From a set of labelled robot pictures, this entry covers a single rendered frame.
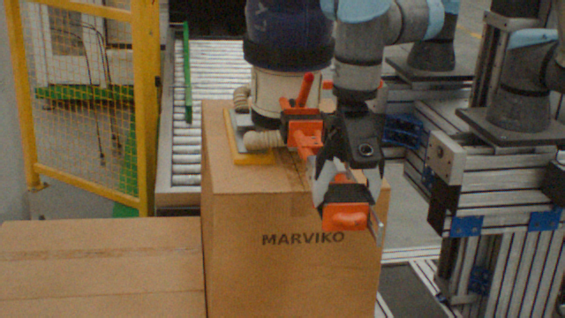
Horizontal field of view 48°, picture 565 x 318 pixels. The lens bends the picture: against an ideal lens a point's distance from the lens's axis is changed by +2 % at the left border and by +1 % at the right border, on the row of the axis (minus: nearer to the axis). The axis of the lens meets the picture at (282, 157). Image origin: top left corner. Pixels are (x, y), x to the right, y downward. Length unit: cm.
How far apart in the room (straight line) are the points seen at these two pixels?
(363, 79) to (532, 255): 128
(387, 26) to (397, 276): 161
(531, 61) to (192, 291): 103
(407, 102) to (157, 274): 93
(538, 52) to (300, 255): 71
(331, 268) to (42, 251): 87
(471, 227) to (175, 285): 80
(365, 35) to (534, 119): 76
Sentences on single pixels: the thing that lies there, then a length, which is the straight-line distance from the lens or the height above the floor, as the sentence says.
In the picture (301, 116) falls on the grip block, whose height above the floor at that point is 109.
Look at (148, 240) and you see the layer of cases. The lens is 196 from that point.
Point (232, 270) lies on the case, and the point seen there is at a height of 75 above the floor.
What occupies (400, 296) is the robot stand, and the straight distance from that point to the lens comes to 237.
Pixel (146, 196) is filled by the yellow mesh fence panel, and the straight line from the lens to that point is 296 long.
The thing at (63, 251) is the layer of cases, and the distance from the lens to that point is 195.
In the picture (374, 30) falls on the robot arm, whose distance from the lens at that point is 96.
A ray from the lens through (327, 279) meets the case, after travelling 153.
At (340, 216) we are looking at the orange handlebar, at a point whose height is 108.
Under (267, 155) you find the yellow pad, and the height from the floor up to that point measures 97.
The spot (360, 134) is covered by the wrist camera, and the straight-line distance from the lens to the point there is 97.
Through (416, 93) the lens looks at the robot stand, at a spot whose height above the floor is 97.
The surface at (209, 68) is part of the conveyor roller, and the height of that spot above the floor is 55.
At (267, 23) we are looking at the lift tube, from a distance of 147.
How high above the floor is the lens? 158
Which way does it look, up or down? 24 degrees down
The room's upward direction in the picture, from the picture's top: 4 degrees clockwise
